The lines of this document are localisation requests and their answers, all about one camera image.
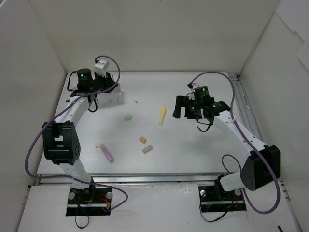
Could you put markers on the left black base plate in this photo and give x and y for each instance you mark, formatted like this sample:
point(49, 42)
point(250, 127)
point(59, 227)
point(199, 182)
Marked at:
point(95, 201)

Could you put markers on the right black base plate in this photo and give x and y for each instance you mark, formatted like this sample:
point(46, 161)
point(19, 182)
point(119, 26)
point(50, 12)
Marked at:
point(212, 202)

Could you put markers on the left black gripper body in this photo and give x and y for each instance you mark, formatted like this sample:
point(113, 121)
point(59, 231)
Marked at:
point(106, 83)

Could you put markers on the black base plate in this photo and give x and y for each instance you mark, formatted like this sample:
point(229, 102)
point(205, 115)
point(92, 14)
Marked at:
point(95, 201)
point(212, 202)

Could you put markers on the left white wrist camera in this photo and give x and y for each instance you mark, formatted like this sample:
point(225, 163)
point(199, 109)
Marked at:
point(101, 67)

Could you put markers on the white desk organizer container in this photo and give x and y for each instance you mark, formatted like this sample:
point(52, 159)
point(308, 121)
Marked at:
point(115, 96)

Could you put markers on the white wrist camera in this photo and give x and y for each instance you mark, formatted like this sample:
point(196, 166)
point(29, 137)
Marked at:
point(192, 87)
point(101, 67)

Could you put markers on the yellow highlighter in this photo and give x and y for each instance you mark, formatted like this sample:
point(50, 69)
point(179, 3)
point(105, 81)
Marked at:
point(162, 116)

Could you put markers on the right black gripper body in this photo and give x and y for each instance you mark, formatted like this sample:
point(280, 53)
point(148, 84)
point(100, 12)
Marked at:
point(187, 109)

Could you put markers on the aluminium table rail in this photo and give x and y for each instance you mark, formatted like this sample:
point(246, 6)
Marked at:
point(154, 178)

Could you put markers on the yellow eraser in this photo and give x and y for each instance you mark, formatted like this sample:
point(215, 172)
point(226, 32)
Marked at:
point(142, 139)

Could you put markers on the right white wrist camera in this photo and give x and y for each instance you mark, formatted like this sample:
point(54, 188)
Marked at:
point(192, 87)

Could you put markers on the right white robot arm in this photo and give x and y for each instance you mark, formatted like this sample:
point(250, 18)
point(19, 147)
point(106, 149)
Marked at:
point(261, 162)

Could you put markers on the beige eraser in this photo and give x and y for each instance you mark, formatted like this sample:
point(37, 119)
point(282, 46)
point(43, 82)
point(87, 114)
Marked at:
point(147, 149)

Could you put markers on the pink highlighter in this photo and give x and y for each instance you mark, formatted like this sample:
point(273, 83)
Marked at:
point(106, 152)

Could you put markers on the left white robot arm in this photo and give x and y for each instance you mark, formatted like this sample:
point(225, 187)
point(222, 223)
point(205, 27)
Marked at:
point(60, 140)

